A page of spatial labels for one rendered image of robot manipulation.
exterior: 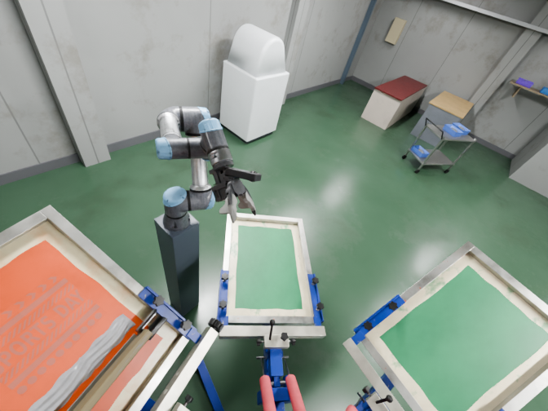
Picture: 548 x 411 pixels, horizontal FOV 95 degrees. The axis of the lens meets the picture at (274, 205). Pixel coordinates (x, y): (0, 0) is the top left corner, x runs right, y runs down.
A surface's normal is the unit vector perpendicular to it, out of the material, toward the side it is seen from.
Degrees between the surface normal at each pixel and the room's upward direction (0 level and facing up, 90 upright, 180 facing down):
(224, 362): 0
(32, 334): 32
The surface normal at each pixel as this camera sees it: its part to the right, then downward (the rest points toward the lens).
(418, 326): -0.25, -0.42
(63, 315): 0.65, -0.33
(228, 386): 0.22, -0.67
